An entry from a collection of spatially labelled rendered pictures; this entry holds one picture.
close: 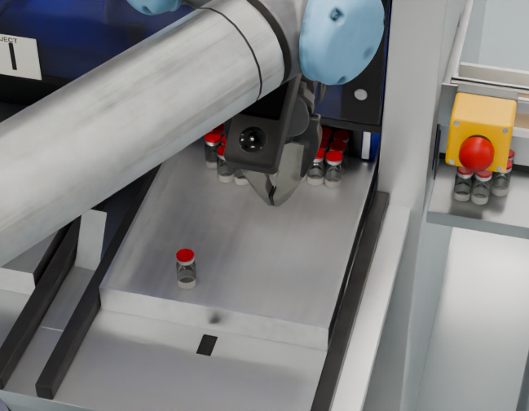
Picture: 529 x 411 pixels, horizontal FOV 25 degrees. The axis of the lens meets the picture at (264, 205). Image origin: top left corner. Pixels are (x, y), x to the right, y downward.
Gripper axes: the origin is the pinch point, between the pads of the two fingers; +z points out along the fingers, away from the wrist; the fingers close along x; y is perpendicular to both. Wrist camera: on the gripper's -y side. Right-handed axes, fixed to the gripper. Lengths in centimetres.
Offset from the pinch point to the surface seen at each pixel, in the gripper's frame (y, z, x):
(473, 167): 23.9, 11.0, -17.9
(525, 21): 222, 110, -20
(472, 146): 24.4, 8.4, -17.4
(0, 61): 27, 9, 42
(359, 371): -0.5, 21.6, -9.9
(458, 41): 67, 22, -12
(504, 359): 88, 110, -28
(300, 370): -1.9, 21.6, -3.7
